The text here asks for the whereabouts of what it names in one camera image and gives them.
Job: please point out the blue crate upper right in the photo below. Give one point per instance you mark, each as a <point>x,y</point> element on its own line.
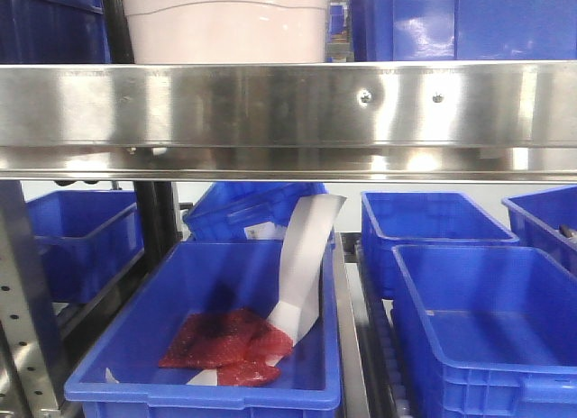
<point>419,30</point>

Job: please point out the blue crate front right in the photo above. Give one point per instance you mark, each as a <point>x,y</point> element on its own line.
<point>486,331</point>

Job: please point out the blue crate middle right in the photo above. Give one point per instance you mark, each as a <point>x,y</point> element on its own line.
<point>390,219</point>

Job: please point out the red mesh bag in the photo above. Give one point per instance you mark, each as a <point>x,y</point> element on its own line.
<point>240,346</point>

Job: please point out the blue crate lower left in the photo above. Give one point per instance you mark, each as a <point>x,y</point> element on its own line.
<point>84,238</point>

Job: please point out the blue crate far right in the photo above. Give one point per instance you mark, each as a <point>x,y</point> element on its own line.
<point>546,220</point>

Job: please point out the tilted blue crate behind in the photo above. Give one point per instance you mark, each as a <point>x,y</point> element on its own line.
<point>247,210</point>

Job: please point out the perforated steel shelf post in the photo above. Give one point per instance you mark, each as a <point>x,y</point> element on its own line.
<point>26,310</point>

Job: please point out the white paper strip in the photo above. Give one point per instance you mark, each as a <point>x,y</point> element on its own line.
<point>303,248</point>

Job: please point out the dark blue crate upper left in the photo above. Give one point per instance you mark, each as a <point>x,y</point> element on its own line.
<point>53,32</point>

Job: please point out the stainless steel shelf rail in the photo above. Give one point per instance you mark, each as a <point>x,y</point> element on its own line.
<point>386,121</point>

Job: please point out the blue crate with red bag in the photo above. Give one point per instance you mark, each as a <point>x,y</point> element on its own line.
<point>120,375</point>

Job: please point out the white lidded storage bin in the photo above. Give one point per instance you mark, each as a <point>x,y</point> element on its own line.
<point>227,31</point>

